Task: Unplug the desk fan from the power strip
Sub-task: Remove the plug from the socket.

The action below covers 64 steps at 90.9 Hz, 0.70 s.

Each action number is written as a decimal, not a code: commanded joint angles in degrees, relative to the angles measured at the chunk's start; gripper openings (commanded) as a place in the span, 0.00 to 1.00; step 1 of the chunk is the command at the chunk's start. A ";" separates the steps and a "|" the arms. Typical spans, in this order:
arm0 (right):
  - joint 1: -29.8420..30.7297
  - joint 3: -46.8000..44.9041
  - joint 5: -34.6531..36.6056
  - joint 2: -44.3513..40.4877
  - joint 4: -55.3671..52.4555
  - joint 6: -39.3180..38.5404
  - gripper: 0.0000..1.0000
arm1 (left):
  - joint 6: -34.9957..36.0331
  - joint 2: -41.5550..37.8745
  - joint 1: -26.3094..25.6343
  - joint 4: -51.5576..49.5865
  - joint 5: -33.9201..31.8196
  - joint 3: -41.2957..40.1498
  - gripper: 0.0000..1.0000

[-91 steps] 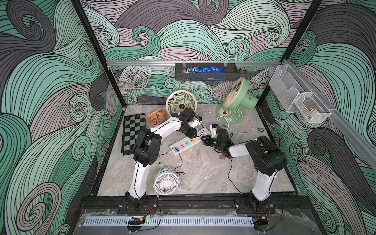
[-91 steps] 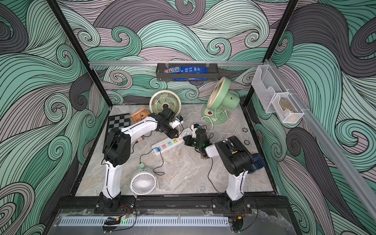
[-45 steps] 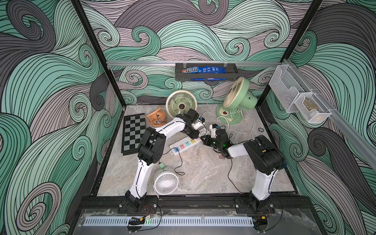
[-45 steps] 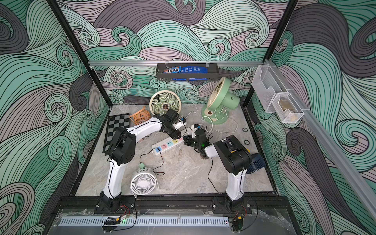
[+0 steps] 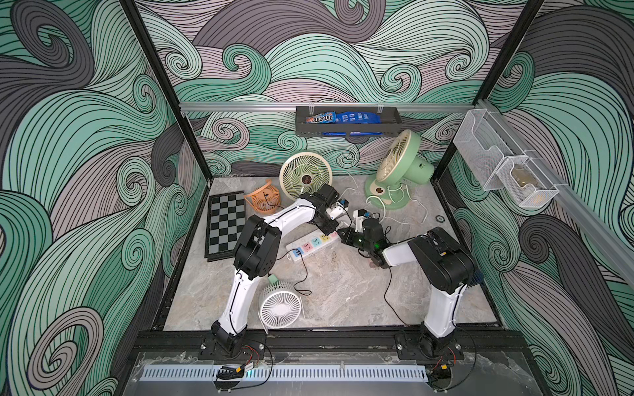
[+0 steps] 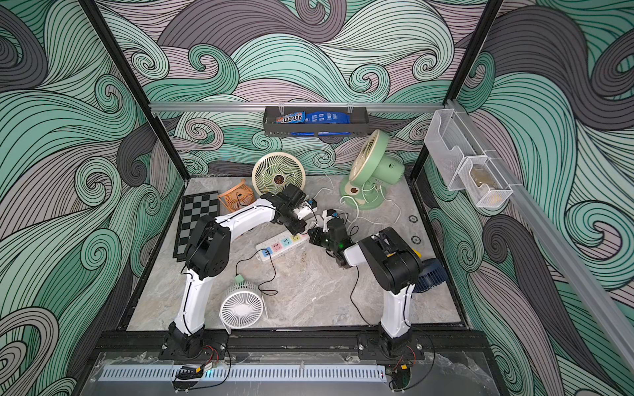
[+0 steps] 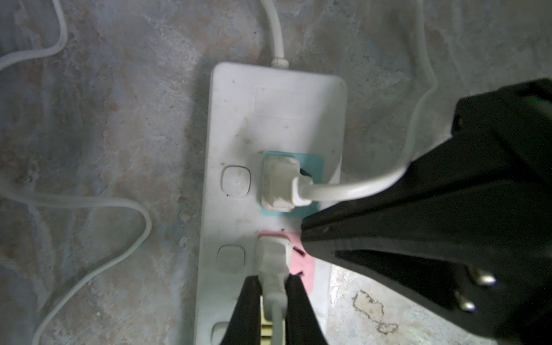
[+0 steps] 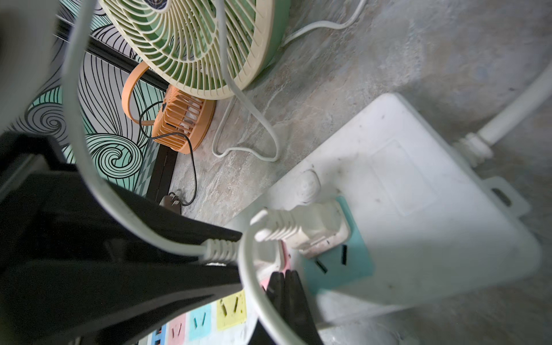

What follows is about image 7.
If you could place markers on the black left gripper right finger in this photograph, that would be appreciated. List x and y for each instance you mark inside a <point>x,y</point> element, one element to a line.
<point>301,324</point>

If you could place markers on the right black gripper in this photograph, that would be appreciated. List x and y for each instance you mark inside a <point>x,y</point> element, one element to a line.
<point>466,232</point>

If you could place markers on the white round fan plug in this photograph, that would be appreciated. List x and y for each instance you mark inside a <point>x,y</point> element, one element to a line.
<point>272,267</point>

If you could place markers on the white pedestal fan plug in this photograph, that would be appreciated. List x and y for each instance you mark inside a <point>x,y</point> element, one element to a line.
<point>281,181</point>

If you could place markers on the white power strip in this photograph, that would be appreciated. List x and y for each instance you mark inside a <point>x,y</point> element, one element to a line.
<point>255,112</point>

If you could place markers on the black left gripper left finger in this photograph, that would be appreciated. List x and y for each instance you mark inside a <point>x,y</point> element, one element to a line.
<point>245,324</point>

